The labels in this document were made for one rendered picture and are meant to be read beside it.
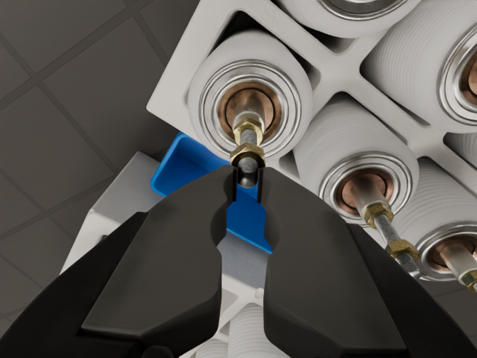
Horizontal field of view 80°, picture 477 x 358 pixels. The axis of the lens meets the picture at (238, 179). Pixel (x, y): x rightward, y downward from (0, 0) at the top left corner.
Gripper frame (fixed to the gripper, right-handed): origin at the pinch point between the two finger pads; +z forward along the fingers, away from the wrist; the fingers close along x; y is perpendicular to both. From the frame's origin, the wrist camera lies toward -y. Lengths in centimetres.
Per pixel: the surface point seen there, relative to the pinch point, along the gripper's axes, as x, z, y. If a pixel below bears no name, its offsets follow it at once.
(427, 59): 11.7, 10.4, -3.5
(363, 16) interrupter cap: 6.6, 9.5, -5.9
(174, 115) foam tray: -7.6, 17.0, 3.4
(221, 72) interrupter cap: -2.1, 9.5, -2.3
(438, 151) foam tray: 19.6, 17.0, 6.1
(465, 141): 21.8, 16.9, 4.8
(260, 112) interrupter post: 0.7, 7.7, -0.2
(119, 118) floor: -22.0, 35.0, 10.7
